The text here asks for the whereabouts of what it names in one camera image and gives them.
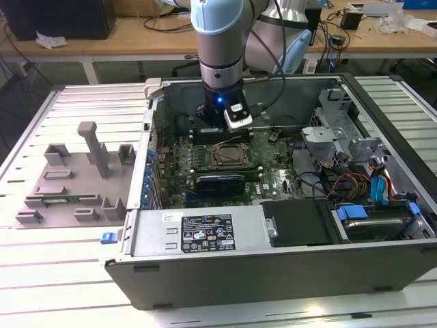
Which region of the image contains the yellow orange wire bundle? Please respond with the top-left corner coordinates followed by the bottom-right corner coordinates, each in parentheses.
top-left (326, 172), bottom-right (373, 202)

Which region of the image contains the clear plastic bag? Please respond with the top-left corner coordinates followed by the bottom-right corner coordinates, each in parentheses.
top-left (378, 9), bottom-right (410, 35)

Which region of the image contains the black graphics card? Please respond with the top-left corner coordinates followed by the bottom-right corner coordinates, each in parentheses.
top-left (163, 172), bottom-right (247, 198)

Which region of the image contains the crumpled white paper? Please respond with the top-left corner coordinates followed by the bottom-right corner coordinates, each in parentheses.
top-left (35, 30), bottom-right (68, 50)

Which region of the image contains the blue flat wire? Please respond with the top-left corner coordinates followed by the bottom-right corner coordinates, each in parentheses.
top-left (369, 155), bottom-right (391, 206)

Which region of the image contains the white paper sheet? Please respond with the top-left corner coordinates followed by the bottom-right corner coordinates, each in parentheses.
top-left (405, 16), bottom-right (437, 38)

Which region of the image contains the large black box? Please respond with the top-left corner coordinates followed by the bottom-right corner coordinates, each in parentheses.
top-left (0, 0), bottom-right (117, 42)

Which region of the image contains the silver CPU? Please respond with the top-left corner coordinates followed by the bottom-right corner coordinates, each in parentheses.
top-left (220, 146), bottom-right (242, 162)

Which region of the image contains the hard disk in blue carrier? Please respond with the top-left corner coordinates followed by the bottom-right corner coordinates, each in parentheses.
top-left (333, 201), bottom-right (421, 243)

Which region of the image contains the CPU socket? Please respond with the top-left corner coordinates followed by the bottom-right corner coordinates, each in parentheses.
top-left (211, 142), bottom-right (251, 168)

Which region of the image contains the silver metal drive cage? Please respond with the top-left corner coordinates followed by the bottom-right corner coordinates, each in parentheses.
top-left (300, 87), bottom-right (392, 174)

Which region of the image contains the red flat wire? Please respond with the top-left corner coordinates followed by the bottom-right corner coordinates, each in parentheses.
top-left (382, 172), bottom-right (409, 203)

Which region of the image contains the small black cube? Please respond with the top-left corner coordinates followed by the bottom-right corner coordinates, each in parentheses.
top-left (340, 10), bottom-right (363, 31)

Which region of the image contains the black drive bay cover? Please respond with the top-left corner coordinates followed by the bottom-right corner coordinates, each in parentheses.
top-left (260, 199), bottom-right (335, 248)

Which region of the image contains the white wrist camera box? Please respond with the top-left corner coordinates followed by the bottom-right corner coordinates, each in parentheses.
top-left (223, 101), bottom-right (254, 131)

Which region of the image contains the green motherboard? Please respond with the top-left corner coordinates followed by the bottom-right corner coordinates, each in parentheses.
top-left (150, 126), bottom-right (320, 210)

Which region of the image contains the brown cardboard box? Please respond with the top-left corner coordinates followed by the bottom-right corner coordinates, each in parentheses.
top-left (114, 0), bottom-right (165, 17)

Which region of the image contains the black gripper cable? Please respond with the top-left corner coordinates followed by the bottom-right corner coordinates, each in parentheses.
top-left (238, 0), bottom-right (288, 114)

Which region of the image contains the gray parts rack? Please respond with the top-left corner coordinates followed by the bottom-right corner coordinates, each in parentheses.
top-left (14, 121), bottom-right (137, 230)

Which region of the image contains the blue flat box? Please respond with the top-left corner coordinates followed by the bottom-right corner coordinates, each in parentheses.
top-left (402, 0), bottom-right (437, 10)

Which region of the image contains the wooden desk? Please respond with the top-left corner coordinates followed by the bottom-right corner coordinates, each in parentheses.
top-left (0, 5), bottom-right (437, 66)

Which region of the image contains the gray case latch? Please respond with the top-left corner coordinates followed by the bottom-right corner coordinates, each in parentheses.
top-left (143, 77), bottom-right (163, 100)

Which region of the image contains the metal socket cover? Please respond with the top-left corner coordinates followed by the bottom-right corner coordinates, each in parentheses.
top-left (213, 143), bottom-right (249, 165)

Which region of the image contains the silver power supply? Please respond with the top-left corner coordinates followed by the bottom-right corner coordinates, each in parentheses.
top-left (130, 204), bottom-right (280, 258)

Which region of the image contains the black cylinder part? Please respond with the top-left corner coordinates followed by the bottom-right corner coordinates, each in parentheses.
top-left (175, 114), bottom-right (191, 133)

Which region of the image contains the black open PC case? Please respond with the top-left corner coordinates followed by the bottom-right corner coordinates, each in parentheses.
top-left (98, 72), bottom-right (437, 311)

